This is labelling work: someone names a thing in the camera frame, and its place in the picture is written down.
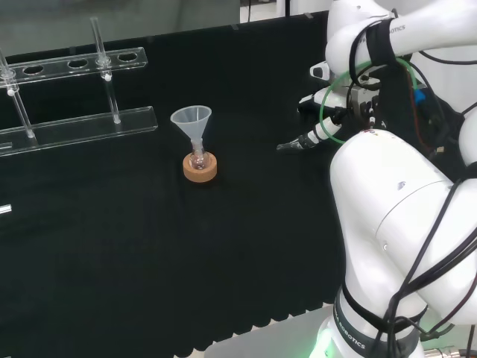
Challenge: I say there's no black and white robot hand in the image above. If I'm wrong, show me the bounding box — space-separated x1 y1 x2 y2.
297 61 350 150

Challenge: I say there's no translucent plastic funnel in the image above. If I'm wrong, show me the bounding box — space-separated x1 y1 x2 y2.
170 105 213 152

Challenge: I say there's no clear acrylic funnel stand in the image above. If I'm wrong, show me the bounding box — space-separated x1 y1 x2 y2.
0 16 159 158

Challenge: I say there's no small round-bottom glass flask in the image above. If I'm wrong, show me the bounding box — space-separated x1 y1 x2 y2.
189 137 209 171

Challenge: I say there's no black bench cloth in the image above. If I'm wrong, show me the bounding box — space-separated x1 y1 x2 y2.
0 10 477 354

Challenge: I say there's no green cable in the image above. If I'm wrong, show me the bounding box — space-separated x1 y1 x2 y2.
319 55 428 145

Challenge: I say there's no cork ring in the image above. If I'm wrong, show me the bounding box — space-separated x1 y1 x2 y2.
183 151 218 184

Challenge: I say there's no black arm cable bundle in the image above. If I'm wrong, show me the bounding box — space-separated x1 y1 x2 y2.
372 178 477 358

